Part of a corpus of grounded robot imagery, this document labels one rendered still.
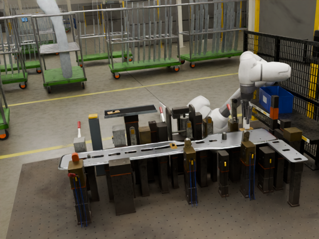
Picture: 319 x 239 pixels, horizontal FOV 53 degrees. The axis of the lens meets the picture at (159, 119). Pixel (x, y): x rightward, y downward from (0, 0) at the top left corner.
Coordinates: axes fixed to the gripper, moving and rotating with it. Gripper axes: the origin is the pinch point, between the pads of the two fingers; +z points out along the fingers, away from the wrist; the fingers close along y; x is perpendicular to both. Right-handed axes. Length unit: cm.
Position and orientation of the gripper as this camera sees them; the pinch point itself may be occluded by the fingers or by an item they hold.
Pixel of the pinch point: (246, 123)
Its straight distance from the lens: 210.4
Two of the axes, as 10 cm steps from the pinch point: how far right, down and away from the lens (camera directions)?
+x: -9.8, 1.3, -1.4
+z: 0.7, 9.4, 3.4
